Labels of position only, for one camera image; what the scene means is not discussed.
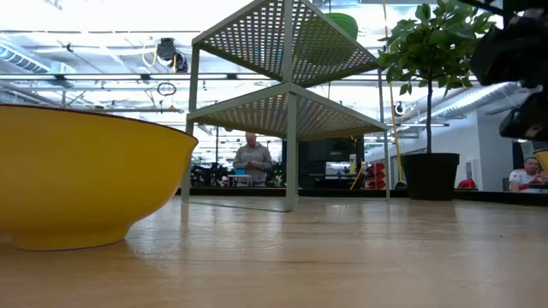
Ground green plastic bowl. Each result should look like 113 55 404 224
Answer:
324 12 359 42

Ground black plant pot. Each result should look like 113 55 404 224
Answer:
400 152 461 201

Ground yellow ceramic bowl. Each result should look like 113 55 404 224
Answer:
533 147 548 175
0 104 200 252

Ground pale green perforated metal shelf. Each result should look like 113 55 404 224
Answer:
180 0 391 213

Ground green leafy tree plant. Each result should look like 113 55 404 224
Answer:
376 0 497 155

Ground black ceiling cable reel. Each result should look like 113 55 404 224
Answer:
155 37 189 74

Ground red storage bins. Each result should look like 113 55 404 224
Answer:
366 161 386 191

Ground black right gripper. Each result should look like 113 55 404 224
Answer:
469 0 548 142

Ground yellow pole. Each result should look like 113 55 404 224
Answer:
380 0 408 189

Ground black cabinet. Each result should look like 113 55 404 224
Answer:
282 137 365 189

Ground person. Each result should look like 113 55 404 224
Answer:
508 156 548 193
232 132 274 187

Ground small white table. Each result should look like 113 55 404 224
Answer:
226 174 253 188

